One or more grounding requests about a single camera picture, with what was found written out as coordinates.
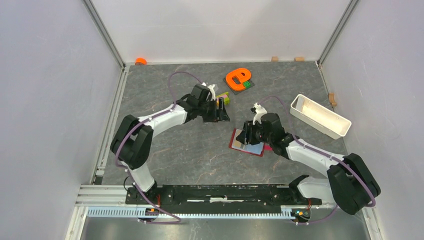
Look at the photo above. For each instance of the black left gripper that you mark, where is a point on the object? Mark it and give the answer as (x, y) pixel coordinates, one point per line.
(212, 118)

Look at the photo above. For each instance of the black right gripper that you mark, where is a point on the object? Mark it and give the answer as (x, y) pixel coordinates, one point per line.
(249, 128)

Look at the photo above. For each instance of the red leather card holder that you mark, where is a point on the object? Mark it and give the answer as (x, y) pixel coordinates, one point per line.
(255, 150)

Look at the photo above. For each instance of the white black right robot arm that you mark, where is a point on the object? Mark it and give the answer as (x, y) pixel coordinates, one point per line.
(350, 183)

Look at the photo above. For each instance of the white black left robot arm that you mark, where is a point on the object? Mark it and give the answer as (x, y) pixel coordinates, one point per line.
(132, 141)

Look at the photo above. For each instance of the colourful block stack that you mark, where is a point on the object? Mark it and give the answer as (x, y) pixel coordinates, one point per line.
(225, 96)

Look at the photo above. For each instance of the orange letter e shape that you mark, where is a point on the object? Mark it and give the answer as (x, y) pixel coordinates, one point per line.
(241, 74)

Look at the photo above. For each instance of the green small block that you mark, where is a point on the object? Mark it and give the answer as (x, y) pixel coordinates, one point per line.
(246, 85)

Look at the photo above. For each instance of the white plastic tray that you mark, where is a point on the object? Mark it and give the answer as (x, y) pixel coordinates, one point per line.
(319, 117)

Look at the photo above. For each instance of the wooden block right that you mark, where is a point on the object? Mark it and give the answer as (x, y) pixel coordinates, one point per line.
(299, 59)

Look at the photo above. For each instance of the wooden curved piece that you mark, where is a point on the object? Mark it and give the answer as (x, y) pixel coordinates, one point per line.
(332, 99)

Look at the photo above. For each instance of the orange round cap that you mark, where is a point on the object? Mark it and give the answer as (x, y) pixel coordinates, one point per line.
(140, 61)

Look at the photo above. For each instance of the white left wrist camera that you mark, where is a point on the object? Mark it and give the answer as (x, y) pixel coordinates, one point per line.
(212, 88)

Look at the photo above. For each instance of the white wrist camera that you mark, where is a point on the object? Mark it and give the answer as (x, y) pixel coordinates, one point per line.
(212, 88)
(259, 112)

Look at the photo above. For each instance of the dark square base plate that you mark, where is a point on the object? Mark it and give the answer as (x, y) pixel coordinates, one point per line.
(237, 82)

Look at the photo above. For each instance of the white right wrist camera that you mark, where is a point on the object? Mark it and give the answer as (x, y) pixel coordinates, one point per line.
(259, 112)

